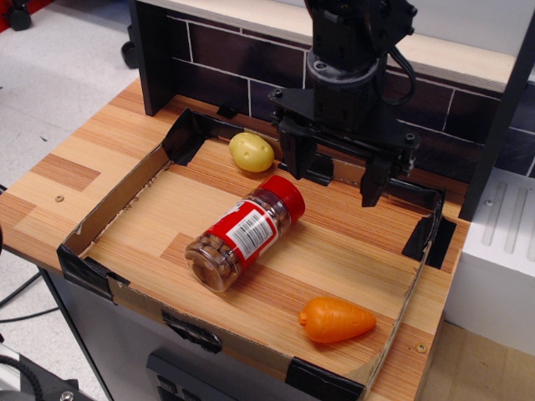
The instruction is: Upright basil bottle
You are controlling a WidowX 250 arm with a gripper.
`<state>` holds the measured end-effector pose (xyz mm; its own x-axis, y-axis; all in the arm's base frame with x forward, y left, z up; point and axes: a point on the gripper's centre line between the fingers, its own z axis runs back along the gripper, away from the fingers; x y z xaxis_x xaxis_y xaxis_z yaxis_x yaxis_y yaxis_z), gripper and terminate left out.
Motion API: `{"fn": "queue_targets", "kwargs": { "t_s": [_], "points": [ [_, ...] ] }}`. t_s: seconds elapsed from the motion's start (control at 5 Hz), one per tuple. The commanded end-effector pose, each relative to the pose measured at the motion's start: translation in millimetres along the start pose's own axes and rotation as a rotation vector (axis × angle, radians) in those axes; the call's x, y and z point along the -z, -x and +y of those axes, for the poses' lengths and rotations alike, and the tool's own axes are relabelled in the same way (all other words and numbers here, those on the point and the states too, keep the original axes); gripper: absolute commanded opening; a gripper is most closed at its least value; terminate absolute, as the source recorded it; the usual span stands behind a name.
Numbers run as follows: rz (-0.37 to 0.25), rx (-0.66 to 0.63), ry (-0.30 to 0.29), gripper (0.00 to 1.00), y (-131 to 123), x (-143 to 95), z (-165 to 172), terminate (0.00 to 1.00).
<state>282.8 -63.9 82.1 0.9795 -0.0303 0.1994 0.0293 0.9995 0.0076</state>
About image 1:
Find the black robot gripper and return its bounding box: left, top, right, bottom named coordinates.
left=268, top=53, right=420, bottom=207

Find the red-capped spice bottle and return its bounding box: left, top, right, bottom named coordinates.
left=185, top=175, right=306, bottom=292

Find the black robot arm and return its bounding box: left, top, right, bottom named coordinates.
left=268, top=1, right=420, bottom=207

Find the yellow toy potato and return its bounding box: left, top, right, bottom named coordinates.
left=229, top=132, right=275, bottom=173

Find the dark brick-pattern back panel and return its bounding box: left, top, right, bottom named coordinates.
left=130, top=1, right=534, bottom=218

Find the orange toy carrot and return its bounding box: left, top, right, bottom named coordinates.
left=298, top=297, right=377, bottom=343

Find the white ribbed side unit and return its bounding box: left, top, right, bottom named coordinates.
left=445, top=169, right=534, bottom=354

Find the black office chair wheel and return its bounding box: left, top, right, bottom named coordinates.
left=120, top=25, right=139, bottom=69

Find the black chair caster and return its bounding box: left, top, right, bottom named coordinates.
left=1, top=0, right=32, bottom=31

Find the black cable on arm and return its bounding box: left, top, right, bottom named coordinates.
left=382, top=44, right=418, bottom=107

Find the black metal bracket with screw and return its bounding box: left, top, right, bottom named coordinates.
left=1, top=355, right=88, bottom=400

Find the black floor cable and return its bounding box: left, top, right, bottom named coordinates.
left=0, top=271, right=59, bottom=323

